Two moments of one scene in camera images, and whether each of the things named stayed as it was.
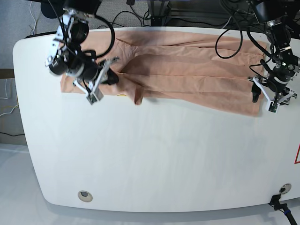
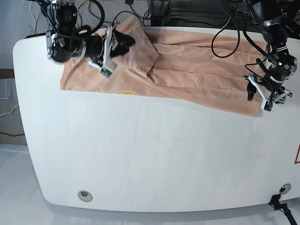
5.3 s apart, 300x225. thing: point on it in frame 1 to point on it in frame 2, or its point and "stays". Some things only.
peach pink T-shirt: x=213 y=71 stays
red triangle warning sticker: x=297 y=160 stays
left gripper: x=90 y=86 to x=115 y=44
